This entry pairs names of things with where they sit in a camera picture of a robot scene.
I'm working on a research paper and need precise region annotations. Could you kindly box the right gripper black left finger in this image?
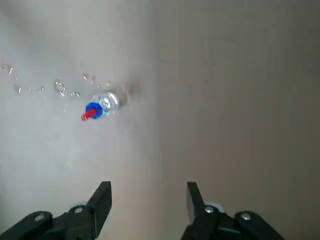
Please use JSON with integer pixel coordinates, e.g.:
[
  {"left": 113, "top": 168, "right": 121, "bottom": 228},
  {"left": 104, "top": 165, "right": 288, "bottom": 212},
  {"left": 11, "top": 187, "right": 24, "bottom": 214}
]
[{"left": 0, "top": 181, "right": 113, "bottom": 240}]

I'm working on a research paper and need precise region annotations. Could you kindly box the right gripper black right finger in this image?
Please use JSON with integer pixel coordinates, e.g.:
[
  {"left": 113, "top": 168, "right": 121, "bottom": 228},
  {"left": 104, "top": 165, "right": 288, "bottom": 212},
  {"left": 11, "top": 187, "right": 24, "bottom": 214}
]
[{"left": 179, "top": 181, "right": 284, "bottom": 240}]

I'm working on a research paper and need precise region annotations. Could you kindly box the glass bottle with blue cap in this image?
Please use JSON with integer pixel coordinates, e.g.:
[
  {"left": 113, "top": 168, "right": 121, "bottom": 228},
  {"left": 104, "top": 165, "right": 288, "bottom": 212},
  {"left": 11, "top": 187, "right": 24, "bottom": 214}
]
[{"left": 85, "top": 91, "right": 121, "bottom": 121}]

